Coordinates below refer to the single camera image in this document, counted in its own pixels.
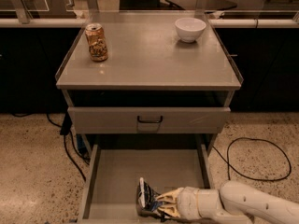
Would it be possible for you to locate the black looped floor cable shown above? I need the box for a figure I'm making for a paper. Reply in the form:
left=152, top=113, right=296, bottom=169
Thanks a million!
left=212, top=136, right=292, bottom=183

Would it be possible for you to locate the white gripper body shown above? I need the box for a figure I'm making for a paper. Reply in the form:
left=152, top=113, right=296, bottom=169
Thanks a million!
left=177, top=187, right=200, bottom=220

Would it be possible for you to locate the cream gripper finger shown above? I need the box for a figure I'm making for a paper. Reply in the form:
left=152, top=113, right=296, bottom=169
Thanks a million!
left=160, top=203, right=180, bottom=217
left=156, top=188, right=183, bottom=203

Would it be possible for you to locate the blue chip bag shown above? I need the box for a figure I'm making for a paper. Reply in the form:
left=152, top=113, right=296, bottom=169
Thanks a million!
left=136, top=177, right=164, bottom=221

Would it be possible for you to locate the grey drawer cabinet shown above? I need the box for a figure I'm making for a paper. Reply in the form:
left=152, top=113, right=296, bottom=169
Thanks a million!
left=54, top=10, right=244, bottom=224

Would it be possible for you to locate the open middle drawer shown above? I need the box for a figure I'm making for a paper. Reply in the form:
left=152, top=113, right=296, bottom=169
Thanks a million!
left=78, top=146, right=214, bottom=224

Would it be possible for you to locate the black drawer handle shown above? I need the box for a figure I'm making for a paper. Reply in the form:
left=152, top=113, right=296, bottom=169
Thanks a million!
left=137, top=116, right=164, bottom=124

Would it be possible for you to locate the closed top drawer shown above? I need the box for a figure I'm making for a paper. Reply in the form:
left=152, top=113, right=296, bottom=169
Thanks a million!
left=68, top=107, right=230, bottom=134

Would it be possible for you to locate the brown soda can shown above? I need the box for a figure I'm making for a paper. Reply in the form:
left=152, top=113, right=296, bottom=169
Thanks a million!
left=85, top=23, right=108, bottom=62

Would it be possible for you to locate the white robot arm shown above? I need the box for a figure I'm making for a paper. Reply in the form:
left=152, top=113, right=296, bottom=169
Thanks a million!
left=156, top=181, right=299, bottom=224

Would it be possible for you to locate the metal post left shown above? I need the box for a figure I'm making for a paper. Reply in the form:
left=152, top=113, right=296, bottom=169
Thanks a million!
left=10, top=0, right=30, bottom=24

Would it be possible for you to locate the black cable left floor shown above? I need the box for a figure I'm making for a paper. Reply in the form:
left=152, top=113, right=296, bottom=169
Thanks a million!
left=45, top=112, right=92, bottom=183

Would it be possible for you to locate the white bowl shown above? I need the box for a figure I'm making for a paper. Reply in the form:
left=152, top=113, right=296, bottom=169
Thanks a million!
left=175, top=18, right=206, bottom=43

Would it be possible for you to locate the dark background table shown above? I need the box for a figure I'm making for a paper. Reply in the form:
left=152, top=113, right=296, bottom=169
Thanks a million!
left=165, top=0, right=237, bottom=12

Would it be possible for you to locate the white horizontal rail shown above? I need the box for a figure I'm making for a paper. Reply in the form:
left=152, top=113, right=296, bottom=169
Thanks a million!
left=0, top=19, right=299, bottom=29

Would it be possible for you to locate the black power adapter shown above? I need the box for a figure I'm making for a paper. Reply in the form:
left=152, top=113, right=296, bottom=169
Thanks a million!
left=60, top=113, right=72, bottom=135

